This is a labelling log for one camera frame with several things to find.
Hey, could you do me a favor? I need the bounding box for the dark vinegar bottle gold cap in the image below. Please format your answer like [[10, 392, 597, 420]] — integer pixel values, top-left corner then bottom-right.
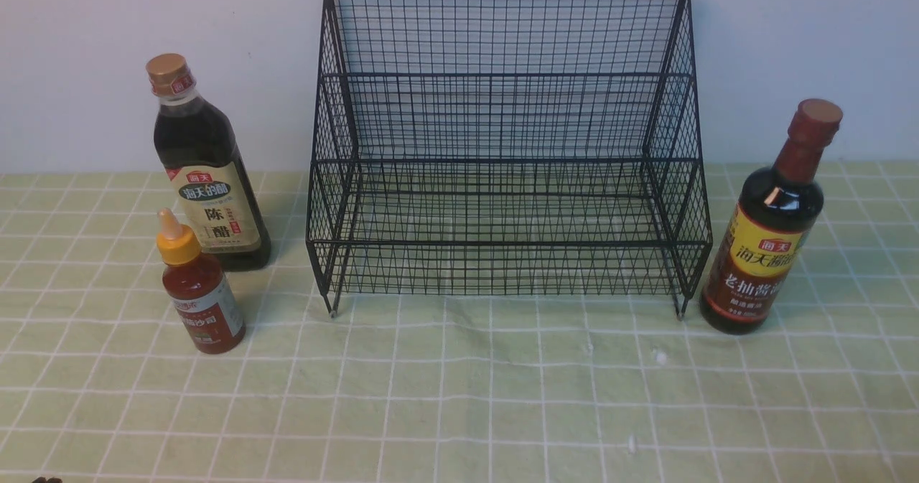
[[146, 52, 271, 271]]

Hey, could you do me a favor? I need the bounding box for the red chili sauce bottle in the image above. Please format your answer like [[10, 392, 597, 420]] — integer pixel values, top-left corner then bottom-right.
[[157, 208, 246, 355]]

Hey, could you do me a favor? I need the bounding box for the dark soy sauce bottle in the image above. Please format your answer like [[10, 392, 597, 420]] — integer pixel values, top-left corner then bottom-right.
[[699, 98, 844, 335]]

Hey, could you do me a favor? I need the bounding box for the green checkered tablecloth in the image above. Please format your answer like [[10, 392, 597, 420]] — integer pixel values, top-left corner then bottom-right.
[[1, 161, 918, 482]]

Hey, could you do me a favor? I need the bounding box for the black wire mesh shelf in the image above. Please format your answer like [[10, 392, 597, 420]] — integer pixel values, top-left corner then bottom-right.
[[305, 0, 714, 319]]

